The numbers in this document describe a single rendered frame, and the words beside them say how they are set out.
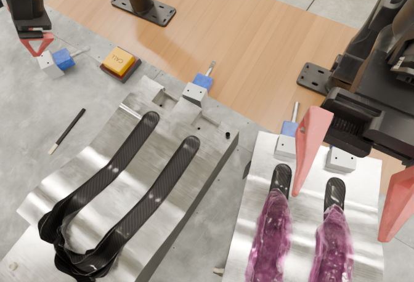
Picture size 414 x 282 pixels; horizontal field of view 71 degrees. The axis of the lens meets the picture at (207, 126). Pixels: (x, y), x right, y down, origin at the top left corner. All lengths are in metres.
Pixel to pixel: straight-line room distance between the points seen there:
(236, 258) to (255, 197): 0.12
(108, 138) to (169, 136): 0.13
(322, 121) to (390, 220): 0.10
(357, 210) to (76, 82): 0.74
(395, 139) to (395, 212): 0.07
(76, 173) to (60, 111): 0.25
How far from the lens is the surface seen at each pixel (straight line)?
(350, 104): 0.29
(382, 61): 0.31
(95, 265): 0.65
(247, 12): 0.92
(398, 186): 0.33
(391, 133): 0.28
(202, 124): 0.66
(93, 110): 0.82
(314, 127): 0.27
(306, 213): 0.62
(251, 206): 0.59
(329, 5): 2.12
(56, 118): 0.85
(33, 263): 0.72
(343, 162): 0.65
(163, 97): 0.70
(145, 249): 0.57
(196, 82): 0.73
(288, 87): 0.78
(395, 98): 0.30
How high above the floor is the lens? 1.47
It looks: 68 degrees down
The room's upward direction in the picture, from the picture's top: 11 degrees counter-clockwise
